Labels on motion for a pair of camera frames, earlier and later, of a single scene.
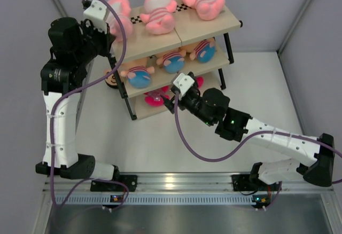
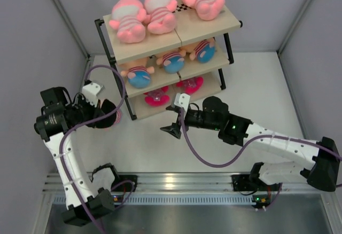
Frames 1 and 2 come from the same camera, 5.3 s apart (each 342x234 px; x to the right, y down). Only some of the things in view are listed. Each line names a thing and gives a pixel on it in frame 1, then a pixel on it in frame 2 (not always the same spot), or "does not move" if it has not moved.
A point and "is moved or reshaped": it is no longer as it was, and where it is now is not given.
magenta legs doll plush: (155, 98) does not move
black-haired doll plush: (110, 80) → (108, 106)
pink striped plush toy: (159, 6) does not move
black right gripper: (170, 104) → (173, 130)
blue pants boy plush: (203, 51) does not move
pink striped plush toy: (121, 21) is moved or reshaped
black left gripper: (107, 39) → (95, 112)
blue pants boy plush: (173, 62) does not move
